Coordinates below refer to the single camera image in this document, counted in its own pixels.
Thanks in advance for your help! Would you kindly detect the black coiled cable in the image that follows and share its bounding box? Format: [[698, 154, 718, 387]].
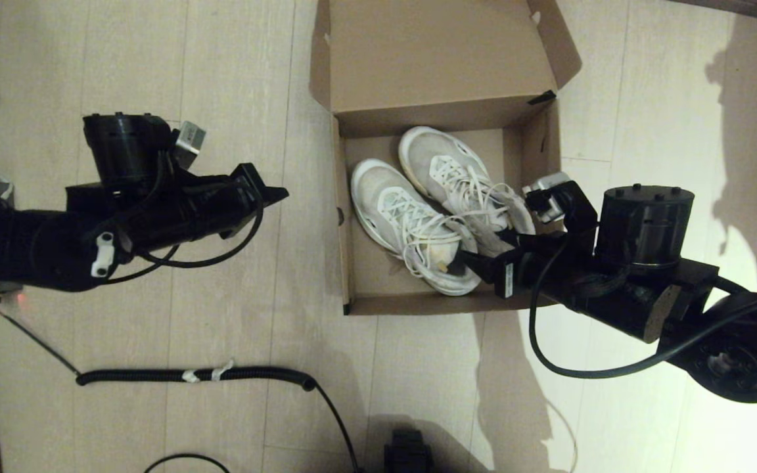
[[0, 296, 363, 473]]

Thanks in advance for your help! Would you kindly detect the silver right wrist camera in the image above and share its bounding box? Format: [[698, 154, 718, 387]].
[[522, 172, 571, 222]]

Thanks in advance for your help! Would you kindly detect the thin black cable loop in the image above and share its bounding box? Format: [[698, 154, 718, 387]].
[[145, 453, 231, 473]]

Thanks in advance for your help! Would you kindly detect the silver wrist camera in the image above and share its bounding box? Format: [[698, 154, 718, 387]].
[[522, 172, 571, 222], [173, 121, 208, 169]]

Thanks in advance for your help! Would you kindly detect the white lace-up sneaker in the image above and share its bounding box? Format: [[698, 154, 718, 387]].
[[398, 126, 537, 257], [351, 158, 482, 296]]

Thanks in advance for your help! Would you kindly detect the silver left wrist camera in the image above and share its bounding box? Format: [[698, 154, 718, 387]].
[[173, 121, 208, 169]]

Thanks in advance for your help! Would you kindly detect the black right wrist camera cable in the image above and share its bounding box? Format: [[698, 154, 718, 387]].
[[527, 250, 757, 380]]

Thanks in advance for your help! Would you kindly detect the black treaded base wheel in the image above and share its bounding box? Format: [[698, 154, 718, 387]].
[[384, 430, 433, 473]]

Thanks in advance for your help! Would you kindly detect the black left wrist camera cable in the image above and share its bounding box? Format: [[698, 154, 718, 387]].
[[106, 194, 265, 284]]

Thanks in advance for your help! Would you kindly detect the brown cardboard shoe box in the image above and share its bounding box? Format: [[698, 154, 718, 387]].
[[310, 0, 583, 316]]

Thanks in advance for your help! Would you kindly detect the dark wooden furniture edge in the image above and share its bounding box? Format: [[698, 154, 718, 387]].
[[668, 0, 757, 30]]

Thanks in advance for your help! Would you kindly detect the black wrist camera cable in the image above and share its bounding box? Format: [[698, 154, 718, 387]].
[[527, 250, 757, 380], [106, 194, 265, 284]]

